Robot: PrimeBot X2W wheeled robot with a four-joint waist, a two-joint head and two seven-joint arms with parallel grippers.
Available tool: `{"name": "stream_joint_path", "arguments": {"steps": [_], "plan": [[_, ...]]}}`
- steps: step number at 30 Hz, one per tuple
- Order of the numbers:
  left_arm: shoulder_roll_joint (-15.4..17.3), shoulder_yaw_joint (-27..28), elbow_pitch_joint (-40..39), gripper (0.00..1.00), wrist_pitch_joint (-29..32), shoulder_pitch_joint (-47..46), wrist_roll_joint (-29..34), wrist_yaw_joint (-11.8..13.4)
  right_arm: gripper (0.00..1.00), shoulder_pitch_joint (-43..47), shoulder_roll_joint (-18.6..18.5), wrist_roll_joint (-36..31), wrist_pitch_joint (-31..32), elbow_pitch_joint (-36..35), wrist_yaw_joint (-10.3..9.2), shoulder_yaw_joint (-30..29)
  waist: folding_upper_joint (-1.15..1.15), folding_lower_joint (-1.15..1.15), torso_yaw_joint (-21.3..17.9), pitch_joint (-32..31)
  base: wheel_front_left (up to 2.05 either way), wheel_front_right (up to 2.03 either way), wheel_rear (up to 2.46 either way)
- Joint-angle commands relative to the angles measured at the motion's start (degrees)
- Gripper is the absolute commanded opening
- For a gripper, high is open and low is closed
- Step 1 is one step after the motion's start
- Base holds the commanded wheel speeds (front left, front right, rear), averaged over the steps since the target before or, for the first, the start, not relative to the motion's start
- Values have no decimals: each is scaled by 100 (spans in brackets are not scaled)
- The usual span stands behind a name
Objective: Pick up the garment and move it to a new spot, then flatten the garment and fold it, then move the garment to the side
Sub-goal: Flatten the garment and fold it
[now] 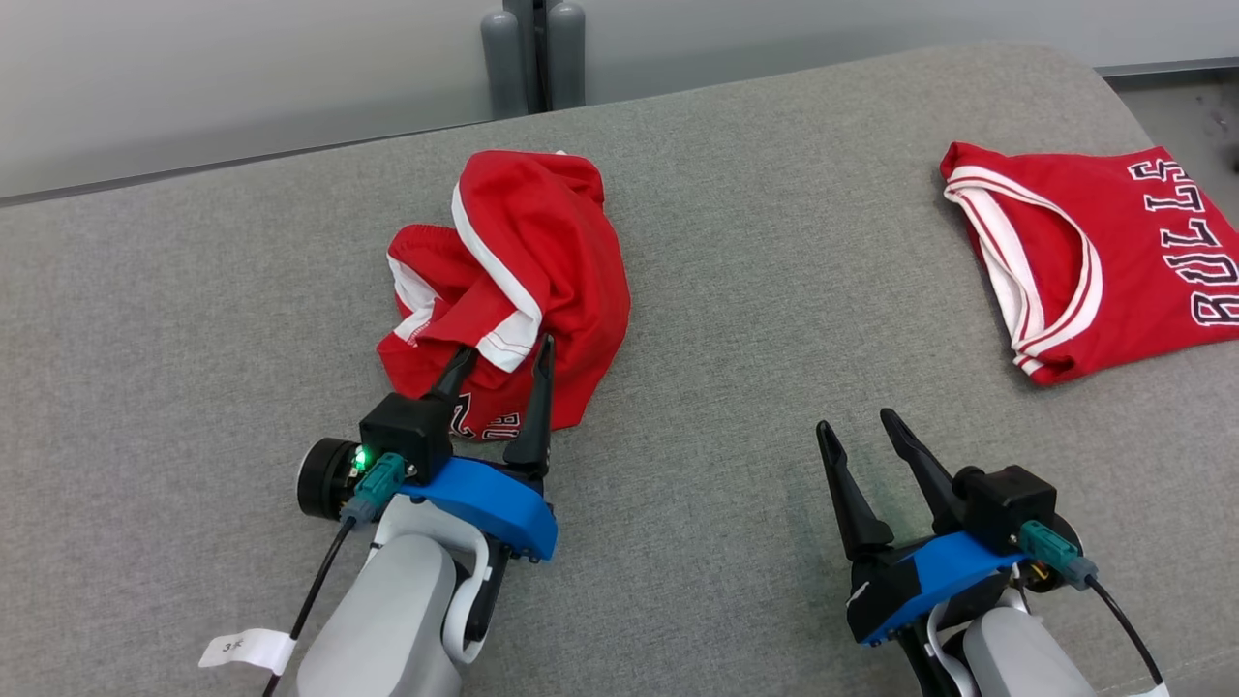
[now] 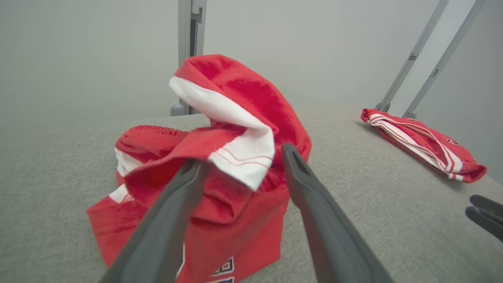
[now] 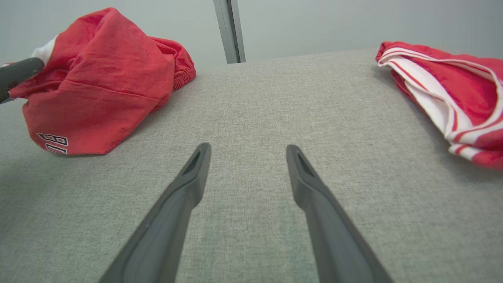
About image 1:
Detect black cable teal plug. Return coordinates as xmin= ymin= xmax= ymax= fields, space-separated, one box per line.
xmin=1014 ymin=519 xmax=1168 ymax=690
xmin=259 ymin=452 xmax=408 ymax=697

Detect red white basketball shorts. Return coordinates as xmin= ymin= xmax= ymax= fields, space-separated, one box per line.
xmin=376 ymin=148 xmax=632 ymax=442

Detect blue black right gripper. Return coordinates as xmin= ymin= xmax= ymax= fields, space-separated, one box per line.
xmin=815 ymin=408 xmax=1027 ymax=649

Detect grey rounded wall post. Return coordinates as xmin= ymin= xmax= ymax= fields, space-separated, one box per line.
xmin=481 ymin=10 xmax=529 ymax=120
xmin=547 ymin=2 xmax=587 ymax=110

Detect red white Bulls jersey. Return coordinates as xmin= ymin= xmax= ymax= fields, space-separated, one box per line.
xmin=939 ymin=141 xmax=1239 ymax=386

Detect white flat ribbon cable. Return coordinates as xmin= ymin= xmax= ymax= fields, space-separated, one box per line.
xmin=440 ymin=528 xmax=497 ymax=667
xmin=924 ymin=598 xmax=981 ymax=697

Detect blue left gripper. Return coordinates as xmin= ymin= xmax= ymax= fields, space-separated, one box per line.
xmin=395 ymin=334 xmax=561 ymax=564

